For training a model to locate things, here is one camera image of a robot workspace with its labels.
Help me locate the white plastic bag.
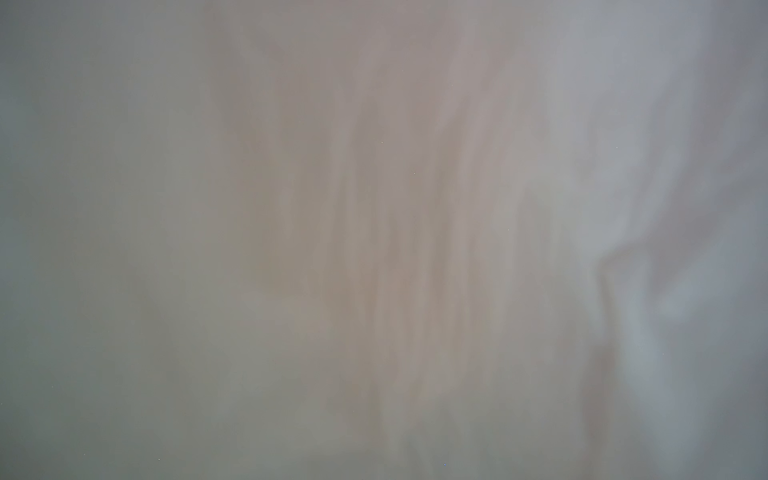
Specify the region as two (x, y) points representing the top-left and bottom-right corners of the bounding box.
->
(1, 1), (767, 479)

